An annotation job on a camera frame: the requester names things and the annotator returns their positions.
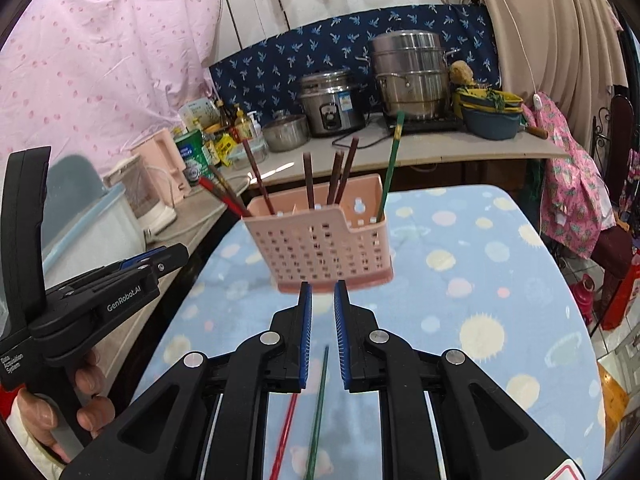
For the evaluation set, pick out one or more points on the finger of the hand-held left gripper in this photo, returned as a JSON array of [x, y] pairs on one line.
[[172, 259], [137, 259]]

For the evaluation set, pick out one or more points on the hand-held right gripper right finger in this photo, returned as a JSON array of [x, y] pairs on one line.
[[341, 340]]

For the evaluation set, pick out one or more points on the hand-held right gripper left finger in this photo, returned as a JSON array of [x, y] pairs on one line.
[[305, 340]]

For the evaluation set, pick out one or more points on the green chopstick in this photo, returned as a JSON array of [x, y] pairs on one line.
[[318, 410], [391, 165]]

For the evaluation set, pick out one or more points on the pink perforated utensil basket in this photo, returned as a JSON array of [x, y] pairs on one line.
[[310, 255]]

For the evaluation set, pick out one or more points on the maroon chopstick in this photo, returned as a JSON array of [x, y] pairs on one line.
[[225, 185], [348, 167]]

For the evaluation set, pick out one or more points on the dark red chopstick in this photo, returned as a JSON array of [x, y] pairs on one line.
[[257, 177]]

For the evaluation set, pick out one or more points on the brown chopstick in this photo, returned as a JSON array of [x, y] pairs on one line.
[[309, 180], [335, 177]]

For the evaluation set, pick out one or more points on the person's left hand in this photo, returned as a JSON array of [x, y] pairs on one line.
[[95, 410]]

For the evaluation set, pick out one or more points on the white plastic tub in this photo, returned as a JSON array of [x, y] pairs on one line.
[[95, 230]]

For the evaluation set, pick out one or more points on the white electric kettle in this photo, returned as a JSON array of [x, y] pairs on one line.
[[142, 195]]

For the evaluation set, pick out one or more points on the pink plastic box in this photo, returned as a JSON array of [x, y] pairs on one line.
[[162, 157]]

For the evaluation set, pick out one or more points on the yellow snack packet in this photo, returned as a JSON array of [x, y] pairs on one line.
[[225, 150]]

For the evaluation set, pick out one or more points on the light blue dotted tablecloth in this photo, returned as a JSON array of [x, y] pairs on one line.
[[450, 285]]

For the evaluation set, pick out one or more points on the clear food container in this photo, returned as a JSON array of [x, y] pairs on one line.
[[257, 152]]

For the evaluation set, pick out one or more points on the amber oil bottle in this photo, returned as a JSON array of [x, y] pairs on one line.
[[242, 125]]

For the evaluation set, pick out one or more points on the steel pot with lid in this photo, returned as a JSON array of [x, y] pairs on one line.
[[284, 132]]

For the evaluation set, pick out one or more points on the pink dotted sheet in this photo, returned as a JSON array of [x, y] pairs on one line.
[[100, 60]]

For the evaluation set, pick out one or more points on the beige side table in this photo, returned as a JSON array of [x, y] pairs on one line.
[[450, 152]]

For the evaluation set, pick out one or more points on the navy patterned cloth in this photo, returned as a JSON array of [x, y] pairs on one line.
[[280, 70]]

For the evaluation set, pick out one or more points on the steel rice cooker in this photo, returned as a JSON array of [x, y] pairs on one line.
[[332, 105]]

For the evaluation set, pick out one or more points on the black induction cooker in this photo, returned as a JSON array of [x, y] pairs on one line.
[[425, 126]]

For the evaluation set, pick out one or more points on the blue plastic basin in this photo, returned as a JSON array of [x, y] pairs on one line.
[[492, 125]]

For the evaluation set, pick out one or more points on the steel steamer pot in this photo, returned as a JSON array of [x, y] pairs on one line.
[[410, 75]]

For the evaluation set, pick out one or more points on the pink floral cloth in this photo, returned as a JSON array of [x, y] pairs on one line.
[[575, 195]]

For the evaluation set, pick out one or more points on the yellow plastic basin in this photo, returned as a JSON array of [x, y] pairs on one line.
[[487, 99]]

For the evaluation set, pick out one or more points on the dark red chair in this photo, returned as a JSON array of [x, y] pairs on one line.
[[612, 250]]

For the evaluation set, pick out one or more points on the beige curtain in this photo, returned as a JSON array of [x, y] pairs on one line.
[[550, 25]]

